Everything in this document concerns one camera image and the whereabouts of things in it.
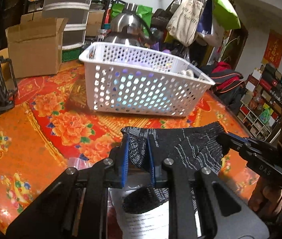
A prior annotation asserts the black knitted sock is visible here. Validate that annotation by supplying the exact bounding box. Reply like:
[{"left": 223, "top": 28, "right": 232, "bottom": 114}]
[{"left": 121, "top": 121, "right": 229, "bottom": 214}]

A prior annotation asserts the white printed plastic bag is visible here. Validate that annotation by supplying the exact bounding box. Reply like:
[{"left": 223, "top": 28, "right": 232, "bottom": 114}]
[{"left": 107, "top": 189, "right": 169, "bottom": 238}]

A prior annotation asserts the light blue wet wipes pack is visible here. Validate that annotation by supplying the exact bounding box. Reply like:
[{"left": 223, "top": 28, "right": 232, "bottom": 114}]
[{"left": 106, "top": 79, "right": 171, "bottom": 112}]

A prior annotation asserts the purple sanitary pad pack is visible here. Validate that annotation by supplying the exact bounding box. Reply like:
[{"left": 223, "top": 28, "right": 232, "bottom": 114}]
[{"left": 108, "top": 58, "right": 155, "bottom": 83}]

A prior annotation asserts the person's right hand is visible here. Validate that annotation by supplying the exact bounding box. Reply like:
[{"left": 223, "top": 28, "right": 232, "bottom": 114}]
[{"left": 247, "top": 176, "right": 282, "bottom": 219}]

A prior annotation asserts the shelf with small items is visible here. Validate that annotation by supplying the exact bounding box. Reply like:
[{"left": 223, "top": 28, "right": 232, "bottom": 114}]
[{"left": 237, "top": 64, "right": 282, "bottom": 141}]

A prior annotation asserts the red and black jacket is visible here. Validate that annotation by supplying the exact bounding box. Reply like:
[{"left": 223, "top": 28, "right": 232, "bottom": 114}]
[{"left": 200, "top": 62, "right": 246, "bottom": 114}]

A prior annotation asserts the white hanging shopping bag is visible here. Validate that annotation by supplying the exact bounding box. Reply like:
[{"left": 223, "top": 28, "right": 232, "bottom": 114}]
[{"left": 197, "top": 0, "right": 224, "bottom": 48}]

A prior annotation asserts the lime green hanging bag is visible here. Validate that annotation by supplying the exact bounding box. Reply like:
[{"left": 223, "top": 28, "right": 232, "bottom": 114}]
[{"left": 212, "top": 0, "right": 241, "bottom": 31}]

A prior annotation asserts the beige canvas tote bag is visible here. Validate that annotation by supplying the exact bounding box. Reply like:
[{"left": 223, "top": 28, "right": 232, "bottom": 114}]
[{"left": 167, "top": 0, "right": 205, "bottom": 47}]

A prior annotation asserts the white perforated plastic basket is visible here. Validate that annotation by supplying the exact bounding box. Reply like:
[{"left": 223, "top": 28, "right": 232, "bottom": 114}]
[{"left": 79, "top": 42, "right": 215, "bottom": 117}]

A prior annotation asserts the black folding phone stand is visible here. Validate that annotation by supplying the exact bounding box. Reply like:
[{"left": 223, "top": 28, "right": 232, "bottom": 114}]
[{"left": 0, "top": 56, "right": 19, "bottom": 119}]

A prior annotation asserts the green shopping bag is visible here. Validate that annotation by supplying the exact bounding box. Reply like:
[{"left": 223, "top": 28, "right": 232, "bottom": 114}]
[{"left": 110, "top": 0, "right": 153, "bottom": 30}]

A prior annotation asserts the stainless steel kettle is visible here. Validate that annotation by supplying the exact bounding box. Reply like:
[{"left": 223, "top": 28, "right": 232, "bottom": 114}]
[{"left": 104, "top": 12, "right": 156, "bottom": 47}]

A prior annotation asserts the brown cardboard box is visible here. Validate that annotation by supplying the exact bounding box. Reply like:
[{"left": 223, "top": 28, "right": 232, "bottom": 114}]
[{"left": 6, "top": 18, "right": 68, "bottom": 78}]

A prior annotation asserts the stacked grey drawer tower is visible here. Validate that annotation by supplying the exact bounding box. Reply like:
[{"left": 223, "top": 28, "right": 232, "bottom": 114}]
[{"left": 42, "top": 0, "right": 92, "bottom": 50}]

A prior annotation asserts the red wall banner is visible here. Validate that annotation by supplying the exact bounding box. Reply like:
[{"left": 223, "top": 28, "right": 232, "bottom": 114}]
[{"left": 262, "top": 30, "right": 282, "bottom": 69}]

